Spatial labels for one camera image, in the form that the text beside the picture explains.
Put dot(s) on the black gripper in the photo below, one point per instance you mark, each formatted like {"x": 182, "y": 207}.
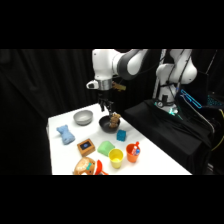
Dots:
{"x": 104, "y": 95}

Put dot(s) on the blue foam cube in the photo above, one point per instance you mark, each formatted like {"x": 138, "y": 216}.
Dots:
{"x": 121, "y": 135}

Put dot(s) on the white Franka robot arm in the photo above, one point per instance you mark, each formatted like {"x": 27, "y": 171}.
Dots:
{"x": 104, "y": 63}

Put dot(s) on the green sponge block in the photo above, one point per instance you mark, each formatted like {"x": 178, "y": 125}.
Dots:
{"x": 106, "y": 148}

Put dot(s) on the wooden block with dark inset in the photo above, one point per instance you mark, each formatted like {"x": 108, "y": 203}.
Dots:
{"x": 86, "y": 147}

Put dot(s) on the black bowl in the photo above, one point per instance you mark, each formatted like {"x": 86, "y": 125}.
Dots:
{"x": 104, "y": 126}

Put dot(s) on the grey bowl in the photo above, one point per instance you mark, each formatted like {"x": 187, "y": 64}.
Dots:
{"x": 83, "y": 117}

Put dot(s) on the light blue bone-shaped plush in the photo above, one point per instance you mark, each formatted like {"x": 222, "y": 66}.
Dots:
{"x": 66, "y": 134}

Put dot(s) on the red and white marker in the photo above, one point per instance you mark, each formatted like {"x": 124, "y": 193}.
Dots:
{"x": 136, "y": 149}

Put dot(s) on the yellow plastic cup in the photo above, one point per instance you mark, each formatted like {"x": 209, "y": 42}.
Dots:
{"x": 116, "y": 159}

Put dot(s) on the orange plastic cup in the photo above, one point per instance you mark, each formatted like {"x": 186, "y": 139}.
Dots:
{"x": 131, "y": 157}

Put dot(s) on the orange and white toy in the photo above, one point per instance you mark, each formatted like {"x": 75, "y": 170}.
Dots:
{"x": 86, "y": 166}

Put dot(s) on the black cloth-covered robot stand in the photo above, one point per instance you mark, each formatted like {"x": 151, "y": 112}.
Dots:
{"x": 166, "y": 133}

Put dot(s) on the small green light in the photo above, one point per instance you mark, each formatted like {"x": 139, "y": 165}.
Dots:
{"x": 172, "y": 111}

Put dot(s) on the black curtain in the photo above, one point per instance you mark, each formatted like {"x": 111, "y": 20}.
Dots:
{"x": 33, "y": 86}

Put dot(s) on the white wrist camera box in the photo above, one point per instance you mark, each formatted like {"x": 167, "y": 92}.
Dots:
{"x": 92, "y": 84}

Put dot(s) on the blue-lit frame device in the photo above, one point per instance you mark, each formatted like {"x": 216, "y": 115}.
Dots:
{"x": 190, "y": 98}

